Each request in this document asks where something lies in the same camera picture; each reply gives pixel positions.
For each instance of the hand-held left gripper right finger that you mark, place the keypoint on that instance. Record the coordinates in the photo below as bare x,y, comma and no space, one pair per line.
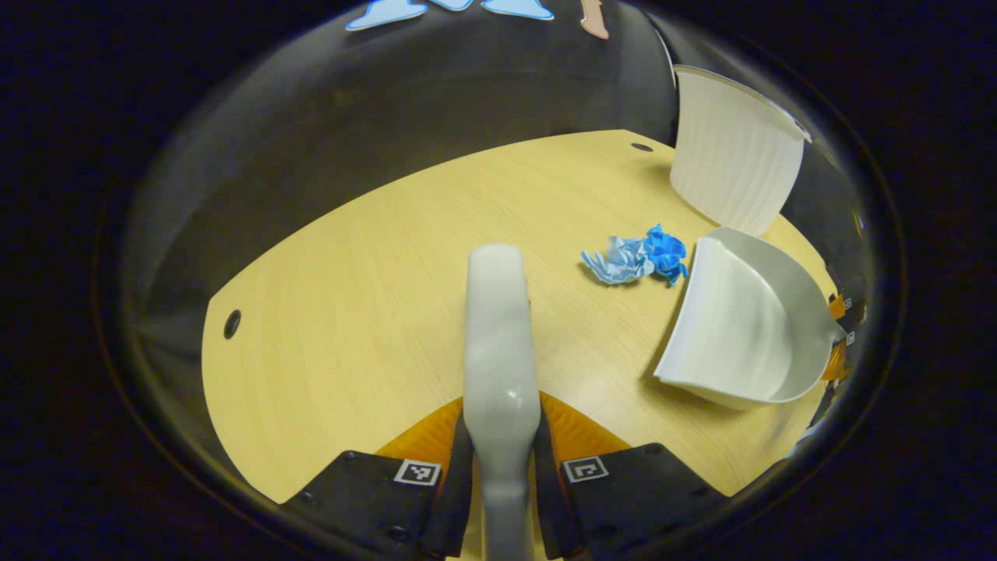
549,502

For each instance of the white dustpan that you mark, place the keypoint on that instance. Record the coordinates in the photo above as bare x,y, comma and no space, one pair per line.
732,327

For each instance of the white ribbed garbage bin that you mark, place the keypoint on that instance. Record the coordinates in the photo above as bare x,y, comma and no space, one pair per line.
732,156

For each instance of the dark blue paper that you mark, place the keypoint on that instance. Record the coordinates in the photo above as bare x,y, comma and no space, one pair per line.
666,251

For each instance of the wooden desktop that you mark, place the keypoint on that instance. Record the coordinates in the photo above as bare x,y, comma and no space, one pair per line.
374,312

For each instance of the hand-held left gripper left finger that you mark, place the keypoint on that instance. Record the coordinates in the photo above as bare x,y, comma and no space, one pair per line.
456,502

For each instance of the light blue paper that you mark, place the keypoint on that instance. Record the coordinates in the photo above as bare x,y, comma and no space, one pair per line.
619,261

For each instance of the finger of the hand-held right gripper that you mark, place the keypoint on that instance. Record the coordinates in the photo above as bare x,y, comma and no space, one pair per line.
838,362
838,306

